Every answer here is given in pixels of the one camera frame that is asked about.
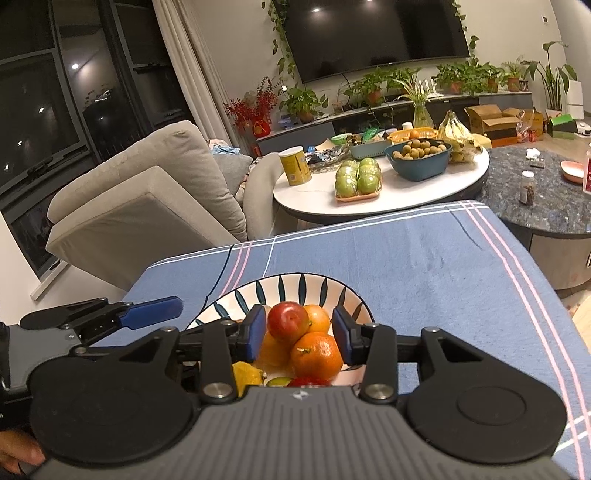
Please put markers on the person's left hand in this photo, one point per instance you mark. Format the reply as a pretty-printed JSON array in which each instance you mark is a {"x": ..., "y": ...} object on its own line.
[{"x": 18, "y": 450}]

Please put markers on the yellow fruit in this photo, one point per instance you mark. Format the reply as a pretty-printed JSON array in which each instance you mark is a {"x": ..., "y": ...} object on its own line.
[{"x": 481, "y": 141}]

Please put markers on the white air purifier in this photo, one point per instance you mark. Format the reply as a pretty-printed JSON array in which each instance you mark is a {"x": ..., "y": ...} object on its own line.
[{"x": 574, "y": 100}]

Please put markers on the large open cardboard box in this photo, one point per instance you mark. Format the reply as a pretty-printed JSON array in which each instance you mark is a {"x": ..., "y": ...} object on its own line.
[{"x": 491, "y": 123}]

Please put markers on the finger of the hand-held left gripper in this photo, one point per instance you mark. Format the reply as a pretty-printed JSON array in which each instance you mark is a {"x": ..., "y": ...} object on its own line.
[{"x": 152, "y": 310}]

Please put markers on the white crumpled tissue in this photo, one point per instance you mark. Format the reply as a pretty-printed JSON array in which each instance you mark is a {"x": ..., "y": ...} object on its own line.
[{"x": 533, "y": 153}]

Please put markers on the yellow-red small apple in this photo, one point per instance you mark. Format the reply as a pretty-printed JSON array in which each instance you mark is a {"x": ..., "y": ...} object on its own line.
[{"x": 287, "y": 321}]

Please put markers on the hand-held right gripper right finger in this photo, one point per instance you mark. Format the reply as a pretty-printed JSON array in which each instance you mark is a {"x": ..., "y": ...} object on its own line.
[{"x": 341, "y": 337}]

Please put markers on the red berry branches in vase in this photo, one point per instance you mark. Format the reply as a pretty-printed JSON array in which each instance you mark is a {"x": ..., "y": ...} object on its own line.
[{"x": 254, "y": 104}]

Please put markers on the grey cushion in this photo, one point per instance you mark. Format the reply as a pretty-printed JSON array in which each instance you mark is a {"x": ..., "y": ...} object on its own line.
[{"x": 233, "y": 170}]

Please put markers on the tall broad-leaf plant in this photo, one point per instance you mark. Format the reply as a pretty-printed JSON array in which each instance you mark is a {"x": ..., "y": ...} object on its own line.
[{"x": 551, "y": 78}]

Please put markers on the pile of snack wrappers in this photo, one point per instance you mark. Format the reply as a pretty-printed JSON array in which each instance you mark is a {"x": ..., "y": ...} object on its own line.
[{"x": 327, "y": 157}]

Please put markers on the blue striped tablecloth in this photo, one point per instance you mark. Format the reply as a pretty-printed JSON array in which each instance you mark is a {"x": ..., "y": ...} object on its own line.
[{"x": 415, "y": 263}]

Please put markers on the white round coffee table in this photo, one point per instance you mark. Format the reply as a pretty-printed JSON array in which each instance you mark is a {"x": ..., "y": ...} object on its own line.
[{"x": 314, "y": 194}]

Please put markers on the small cardboard box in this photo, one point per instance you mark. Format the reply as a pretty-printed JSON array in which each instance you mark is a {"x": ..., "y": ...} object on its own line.
[{"x": 532, "y": 123}]

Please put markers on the yellow lemon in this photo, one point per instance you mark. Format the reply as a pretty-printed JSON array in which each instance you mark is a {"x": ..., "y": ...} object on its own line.
[{"x": 247, "y": 377}]

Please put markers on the beige armchair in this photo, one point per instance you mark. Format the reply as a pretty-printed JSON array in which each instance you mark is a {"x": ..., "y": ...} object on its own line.
[{"x": 138, "y": 217}]

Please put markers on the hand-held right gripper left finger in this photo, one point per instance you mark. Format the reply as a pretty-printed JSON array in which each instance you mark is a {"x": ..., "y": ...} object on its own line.
[{"x": 258, "y": 332}]

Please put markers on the large orange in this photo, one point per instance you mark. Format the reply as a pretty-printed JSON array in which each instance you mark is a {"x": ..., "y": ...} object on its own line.
[{"x": 316, "y": 356}]

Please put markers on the green kumquat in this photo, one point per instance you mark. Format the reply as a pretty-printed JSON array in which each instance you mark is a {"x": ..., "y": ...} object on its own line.
[{"x": 279, "y": 382}]

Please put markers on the small orange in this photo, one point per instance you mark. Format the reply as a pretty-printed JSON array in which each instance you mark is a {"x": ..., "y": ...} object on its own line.
[{"x": 319, "y": 319}]

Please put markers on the white curtain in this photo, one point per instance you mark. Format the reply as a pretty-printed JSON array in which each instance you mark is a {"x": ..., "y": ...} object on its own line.
[{"x": 184, "y": 69}]

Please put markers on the glass vase with green plant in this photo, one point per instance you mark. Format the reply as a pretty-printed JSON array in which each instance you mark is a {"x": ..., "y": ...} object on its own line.
[{"x": 422, "y": 116}]

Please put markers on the pink dish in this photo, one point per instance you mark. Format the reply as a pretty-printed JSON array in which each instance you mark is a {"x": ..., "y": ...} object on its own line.
[{"x": 572, "y": 170}]

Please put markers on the bunch of bananas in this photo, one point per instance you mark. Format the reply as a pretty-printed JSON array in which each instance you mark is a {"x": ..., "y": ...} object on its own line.
[{"x": 455, "y": 131}]

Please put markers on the dark marble round table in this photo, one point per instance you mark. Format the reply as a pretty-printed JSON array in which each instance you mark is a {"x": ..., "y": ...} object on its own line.
[{"x": 545, "y": 198}]

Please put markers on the leafy potted plant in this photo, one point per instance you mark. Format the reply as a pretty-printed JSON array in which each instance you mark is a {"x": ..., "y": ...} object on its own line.
[
  {"x": 369, "y": 87},
  {"x": 513, "y": 77},
  {"x": 449, "y": 77},
  {"x": 302, "y": 104},
  {"x": 480, "y": 76}
]

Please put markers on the teal bowl of longans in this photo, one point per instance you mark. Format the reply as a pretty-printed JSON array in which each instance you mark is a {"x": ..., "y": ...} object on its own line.
[{"x": 418, "y": 167}]

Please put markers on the white dark-striped ceramic bowl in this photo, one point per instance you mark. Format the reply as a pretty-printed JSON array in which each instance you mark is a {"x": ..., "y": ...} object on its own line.
[{"x": 318, "y": 288}]

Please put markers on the black framed window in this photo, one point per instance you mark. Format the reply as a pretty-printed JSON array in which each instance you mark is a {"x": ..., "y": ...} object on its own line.
[{"x": 37, "y": 115}]

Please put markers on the small spice jar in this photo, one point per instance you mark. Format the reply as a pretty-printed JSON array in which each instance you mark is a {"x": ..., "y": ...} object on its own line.
[{"x": 527, "y": 190}]

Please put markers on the small black remote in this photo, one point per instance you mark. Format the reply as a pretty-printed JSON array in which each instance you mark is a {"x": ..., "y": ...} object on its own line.
[{"x": 538, "y": 163}]

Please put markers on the white robot vacuum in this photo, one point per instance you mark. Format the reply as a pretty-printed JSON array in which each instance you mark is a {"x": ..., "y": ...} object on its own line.
[{"x": 583, "y": 129}]

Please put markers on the white bottle red label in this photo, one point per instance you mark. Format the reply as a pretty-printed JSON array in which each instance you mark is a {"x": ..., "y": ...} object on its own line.
[{"x": 587, "y": 170}]

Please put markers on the teal plastic basket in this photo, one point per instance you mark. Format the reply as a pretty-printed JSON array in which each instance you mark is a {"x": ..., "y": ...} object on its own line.
[{"x": 369, "y": 150}]

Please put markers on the yellow can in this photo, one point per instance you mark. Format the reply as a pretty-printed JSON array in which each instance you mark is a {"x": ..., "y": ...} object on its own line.
[{"x": 294, "y": 167}]

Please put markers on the pack of green apples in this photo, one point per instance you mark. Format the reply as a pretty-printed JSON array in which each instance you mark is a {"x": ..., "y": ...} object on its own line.
[{"x": 358, "y": 181}]

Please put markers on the orange plastic basket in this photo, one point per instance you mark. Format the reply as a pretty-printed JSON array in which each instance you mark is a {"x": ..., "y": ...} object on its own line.
[{"x": 401, "y": 135}]

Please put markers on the green box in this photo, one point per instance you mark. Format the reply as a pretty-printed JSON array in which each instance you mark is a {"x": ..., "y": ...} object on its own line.
[{"x": 562, "y": 127}]

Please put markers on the large wall television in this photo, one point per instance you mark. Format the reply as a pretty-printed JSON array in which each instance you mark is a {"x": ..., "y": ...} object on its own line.
[{"x": 378, "y": 37}]

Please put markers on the grey television console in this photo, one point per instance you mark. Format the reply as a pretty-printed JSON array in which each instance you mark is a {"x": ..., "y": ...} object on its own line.
[{"x": 351, "y": 117}]

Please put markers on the green bowl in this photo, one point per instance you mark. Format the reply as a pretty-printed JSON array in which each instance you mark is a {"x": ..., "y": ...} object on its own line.
[{"x": 341, "y": 140}]

